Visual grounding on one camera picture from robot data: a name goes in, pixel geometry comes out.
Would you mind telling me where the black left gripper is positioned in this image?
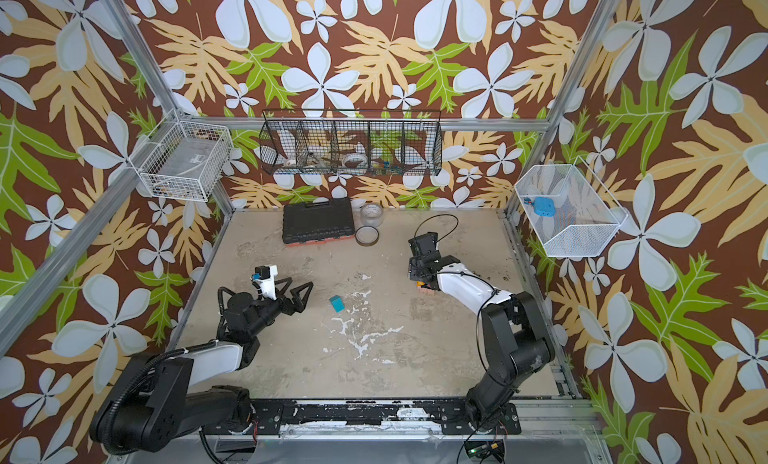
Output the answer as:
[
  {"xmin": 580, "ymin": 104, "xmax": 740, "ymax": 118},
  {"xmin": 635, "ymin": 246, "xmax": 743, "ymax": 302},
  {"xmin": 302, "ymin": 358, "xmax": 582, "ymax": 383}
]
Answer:
[{"xmin": 248, "ymin": 275, "xmax": 312, "ymax": 340}]

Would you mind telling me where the teal triangular block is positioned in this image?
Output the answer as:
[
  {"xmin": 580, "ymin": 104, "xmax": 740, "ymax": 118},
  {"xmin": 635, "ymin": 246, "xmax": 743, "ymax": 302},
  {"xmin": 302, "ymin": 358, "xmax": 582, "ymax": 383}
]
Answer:
[{"xmin": 329, "ymin": 296, "xmax": 345, "ymax": 313}]

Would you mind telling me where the pink rectangular block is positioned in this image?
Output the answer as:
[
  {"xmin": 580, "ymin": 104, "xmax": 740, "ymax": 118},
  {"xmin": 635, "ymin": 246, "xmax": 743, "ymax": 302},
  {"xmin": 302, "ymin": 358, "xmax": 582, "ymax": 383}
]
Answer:
[{"xmin": 418, "ymin": 286, "xmax": 436, "ymax": 296}]

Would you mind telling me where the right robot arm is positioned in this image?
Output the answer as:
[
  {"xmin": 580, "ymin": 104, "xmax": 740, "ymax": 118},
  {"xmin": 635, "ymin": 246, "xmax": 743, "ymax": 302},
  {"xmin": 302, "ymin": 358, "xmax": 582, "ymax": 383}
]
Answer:
[{"xmin": 408, "ymin": 232, "xmax": 555, "ymax": 430}]

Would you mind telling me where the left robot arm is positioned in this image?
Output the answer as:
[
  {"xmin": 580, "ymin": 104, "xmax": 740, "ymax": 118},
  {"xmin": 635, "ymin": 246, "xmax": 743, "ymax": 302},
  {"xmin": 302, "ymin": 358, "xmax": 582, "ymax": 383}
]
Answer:
[{"xmin": 89, "ymin": 274, "xmax": 314, "ymax": 456}]

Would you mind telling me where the brown tape roll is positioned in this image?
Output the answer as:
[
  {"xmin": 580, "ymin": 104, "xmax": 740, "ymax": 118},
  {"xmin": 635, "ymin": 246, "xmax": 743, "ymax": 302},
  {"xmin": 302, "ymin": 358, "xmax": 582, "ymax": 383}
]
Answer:
[{"xmin": 354, "ymin": 226, "xmax": 380, "ymax": 247}]

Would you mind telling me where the clear tape roll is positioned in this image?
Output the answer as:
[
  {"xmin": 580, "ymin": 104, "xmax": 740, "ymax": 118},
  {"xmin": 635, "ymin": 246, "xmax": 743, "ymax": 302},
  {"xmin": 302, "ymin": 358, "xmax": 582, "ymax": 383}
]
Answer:
[{"xmin": 359, "ymin": 203, "xmax": 384, "ymax": 228}]

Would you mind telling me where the black red tool case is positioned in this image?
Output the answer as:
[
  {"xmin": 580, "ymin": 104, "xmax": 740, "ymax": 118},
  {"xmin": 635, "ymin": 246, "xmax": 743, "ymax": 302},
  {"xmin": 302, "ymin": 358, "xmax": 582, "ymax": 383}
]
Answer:
[{"xmin": 282, "ymin": 198, "xmax": 356, "ymax": 245}]

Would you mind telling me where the white tape roll in basket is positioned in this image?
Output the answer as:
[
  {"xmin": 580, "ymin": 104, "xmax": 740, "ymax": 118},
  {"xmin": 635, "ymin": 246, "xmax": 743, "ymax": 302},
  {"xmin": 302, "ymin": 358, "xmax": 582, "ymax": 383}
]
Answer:
[{"xmin": 341, "ymin": 153, "xmax": 368, "ymax": 170}]

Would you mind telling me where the blue object in basket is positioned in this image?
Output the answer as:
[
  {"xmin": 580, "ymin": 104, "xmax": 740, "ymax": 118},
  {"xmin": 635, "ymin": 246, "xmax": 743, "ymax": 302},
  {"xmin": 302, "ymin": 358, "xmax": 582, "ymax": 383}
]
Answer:
[{"xmin": 523, "ymin": 197, "xmax": 556, "ymax": 218}]

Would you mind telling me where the white mesh basket right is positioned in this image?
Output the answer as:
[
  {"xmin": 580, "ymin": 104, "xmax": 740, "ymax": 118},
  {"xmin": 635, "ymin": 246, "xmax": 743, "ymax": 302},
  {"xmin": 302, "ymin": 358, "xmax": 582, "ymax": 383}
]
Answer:
[{"xmin": 515, "ymin": 159, "xmax": 628, "ymax": 260}]

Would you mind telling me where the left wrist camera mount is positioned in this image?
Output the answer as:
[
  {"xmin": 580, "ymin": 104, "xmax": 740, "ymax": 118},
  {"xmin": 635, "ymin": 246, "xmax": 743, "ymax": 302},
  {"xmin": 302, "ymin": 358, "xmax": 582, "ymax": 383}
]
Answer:
[{"xmin": 251, "ymin": 265, "xmax": 278, "ymax": 300}]

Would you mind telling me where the black wire wall basket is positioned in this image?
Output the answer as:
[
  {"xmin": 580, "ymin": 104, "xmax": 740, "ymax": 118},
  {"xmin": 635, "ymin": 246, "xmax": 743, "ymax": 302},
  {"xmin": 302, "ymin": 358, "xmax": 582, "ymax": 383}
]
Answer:
[{"xmin": 256, "ymin": 109, "xmax": 444, "ymax": 177}]

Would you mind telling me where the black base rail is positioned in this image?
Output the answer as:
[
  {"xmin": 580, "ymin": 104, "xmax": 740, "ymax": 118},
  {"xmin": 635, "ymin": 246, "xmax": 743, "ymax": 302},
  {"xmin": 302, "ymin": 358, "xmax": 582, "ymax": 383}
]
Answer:
[{"xmin": 251, "ymin": 397, "xmax": 522, "ymax": 435}]

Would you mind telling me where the white wire basket left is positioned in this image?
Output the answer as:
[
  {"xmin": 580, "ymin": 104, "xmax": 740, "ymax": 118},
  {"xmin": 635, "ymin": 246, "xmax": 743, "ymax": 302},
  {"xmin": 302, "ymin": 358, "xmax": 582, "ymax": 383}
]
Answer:
[{"xmin": 129, "ymin": 111, "xmax": 233, "ymax": 202}]

